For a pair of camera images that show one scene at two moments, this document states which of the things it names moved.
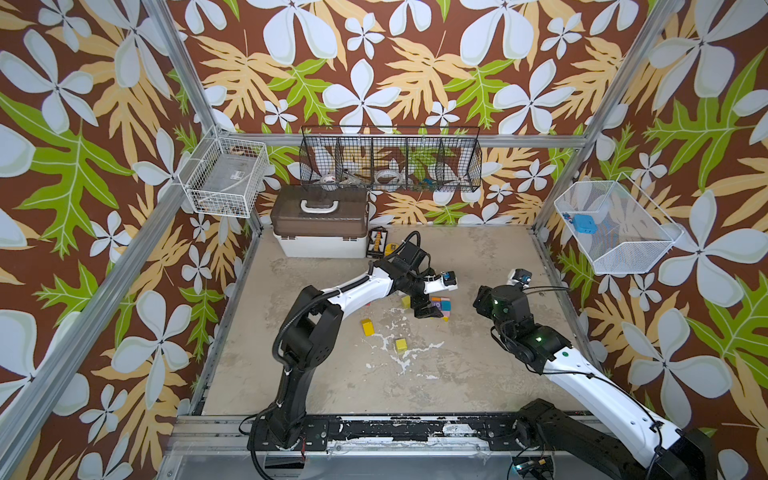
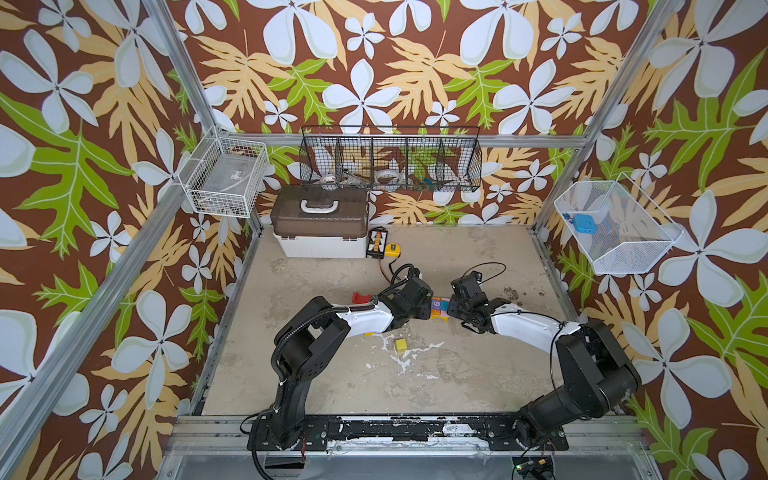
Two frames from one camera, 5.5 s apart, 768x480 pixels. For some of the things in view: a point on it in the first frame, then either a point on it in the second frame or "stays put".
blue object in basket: x=585 y=224 stays put
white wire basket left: x=224 y=175 stays put
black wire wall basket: x=391 y=158 stays put
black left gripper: x=424 y=312 to x=426 y=308
